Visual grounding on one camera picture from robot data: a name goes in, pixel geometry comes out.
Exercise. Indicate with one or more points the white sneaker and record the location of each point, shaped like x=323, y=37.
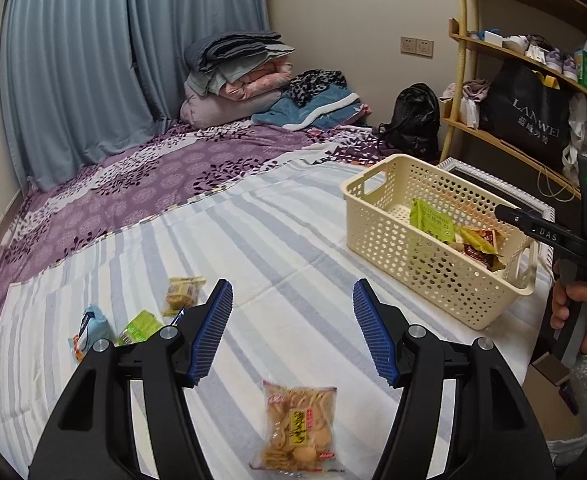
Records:
x=516, y=44

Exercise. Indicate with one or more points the blue fleece blanket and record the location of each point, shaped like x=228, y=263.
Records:
x=313, y=110

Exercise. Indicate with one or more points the grey-green folded cloth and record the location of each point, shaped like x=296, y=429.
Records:
x=208, y=80

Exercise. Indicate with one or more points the black backpack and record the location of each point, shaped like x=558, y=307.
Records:
x=413, y=115

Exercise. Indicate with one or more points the black shopping bag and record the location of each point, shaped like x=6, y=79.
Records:
x=523, y=115

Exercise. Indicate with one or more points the purple floral bedsheet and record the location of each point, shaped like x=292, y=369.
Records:
x=148, y=180

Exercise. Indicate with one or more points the wall socket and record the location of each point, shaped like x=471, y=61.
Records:
x=417, y=46

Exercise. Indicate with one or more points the white plastic bag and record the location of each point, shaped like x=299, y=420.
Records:
x=581, y=125

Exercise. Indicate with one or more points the white framed mirror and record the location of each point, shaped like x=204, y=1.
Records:
x=493, y=180

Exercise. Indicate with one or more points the small white box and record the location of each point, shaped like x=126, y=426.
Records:
x=493, y=39

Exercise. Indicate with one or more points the dark grey folded blanket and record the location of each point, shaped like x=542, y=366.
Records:
x=233, y=50

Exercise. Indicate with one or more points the striped blanket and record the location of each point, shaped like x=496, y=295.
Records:
x=283, y=260

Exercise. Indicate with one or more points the leopard print cloth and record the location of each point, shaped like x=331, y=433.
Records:
x=313, y=85

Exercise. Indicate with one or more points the pink folded quilt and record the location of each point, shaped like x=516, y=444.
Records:
x=263, y=77

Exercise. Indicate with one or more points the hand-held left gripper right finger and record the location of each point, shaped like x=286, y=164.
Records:
x=373, y=335

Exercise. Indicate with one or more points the large golden chip bag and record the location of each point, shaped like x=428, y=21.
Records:
x=481, y=247

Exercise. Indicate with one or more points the light blue snack packet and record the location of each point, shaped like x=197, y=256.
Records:
x=91, y=332

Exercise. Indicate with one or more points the pink and white cloth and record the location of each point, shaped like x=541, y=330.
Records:
x=468, y=97

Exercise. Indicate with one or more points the cream perforated plastic basket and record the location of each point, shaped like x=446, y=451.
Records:
x=398, y=260

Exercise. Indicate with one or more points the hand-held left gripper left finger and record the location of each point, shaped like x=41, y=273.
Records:
x=213, y=330

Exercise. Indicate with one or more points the round cracker clear packet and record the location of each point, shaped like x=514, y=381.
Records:
x=298, y=425

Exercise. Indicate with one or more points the blue curtain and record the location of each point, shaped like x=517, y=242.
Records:
x=98, y=60

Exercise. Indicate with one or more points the brown cardboard box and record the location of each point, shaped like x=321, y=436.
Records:
x=548, y=400

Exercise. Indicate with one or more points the small biscuit packet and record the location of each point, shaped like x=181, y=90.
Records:
x=182, y=295

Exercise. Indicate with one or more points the small green snack packet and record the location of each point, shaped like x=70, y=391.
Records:
x=141, y=327

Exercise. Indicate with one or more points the large green snack packet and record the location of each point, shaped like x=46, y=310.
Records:
x=431, y=220

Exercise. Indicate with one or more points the lilac sneaker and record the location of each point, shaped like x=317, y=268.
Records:
x=561, y=62

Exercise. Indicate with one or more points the wooden shelf rack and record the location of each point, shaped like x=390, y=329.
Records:
x=466, y=20

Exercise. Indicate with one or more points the light pink pillow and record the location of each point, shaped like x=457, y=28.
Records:
x=223, y=107

